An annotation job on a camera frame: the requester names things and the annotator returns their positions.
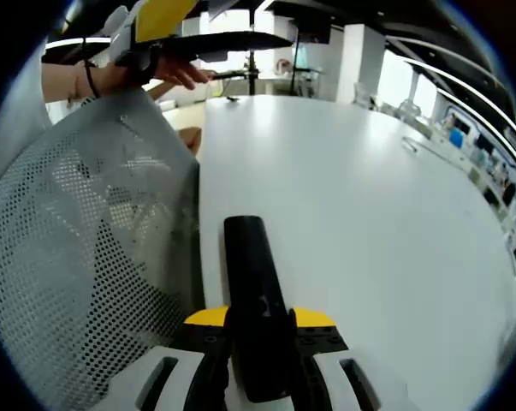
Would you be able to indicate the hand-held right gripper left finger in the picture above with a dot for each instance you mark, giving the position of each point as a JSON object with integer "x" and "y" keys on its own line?
{"x": 189, "y": 368}

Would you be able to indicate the black wall monitor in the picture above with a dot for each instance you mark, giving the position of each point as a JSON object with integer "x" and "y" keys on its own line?
{"x": 313, "y": 32}

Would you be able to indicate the black remote control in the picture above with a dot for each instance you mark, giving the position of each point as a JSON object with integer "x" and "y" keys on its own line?
{"x": 257, "y": 278}

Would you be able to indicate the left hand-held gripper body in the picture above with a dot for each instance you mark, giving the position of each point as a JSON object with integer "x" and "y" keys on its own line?
{"x": 120, "y": 34}

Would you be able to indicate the blue box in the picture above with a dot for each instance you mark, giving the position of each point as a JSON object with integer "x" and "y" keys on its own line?
{"x": 455, "y": 138}

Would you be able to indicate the black tripod stand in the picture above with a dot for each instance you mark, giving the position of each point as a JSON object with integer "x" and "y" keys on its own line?
{"x": 295, "y": 64}
{"x": 252, "y": 73}

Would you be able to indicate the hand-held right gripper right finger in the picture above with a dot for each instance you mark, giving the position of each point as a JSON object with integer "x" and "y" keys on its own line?
{"x": 326, "y": 372}

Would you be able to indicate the small black clip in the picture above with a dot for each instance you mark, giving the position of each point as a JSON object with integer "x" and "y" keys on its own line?
{"x": 232, "y": 99}

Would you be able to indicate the person's left hand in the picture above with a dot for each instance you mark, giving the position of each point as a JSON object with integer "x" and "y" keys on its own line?
{"x": 176, "y": 70}

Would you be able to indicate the white office desk row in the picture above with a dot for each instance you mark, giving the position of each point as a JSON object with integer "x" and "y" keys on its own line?
{"x": 497, "y": 188}

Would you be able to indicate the white office chair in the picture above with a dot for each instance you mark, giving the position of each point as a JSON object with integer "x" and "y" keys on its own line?
{"x": 408, "y": 109}
{"x": 364, "y": 94}

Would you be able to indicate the person's white shirt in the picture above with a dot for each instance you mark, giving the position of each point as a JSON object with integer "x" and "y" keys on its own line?
{"x": 13, "y": 141}

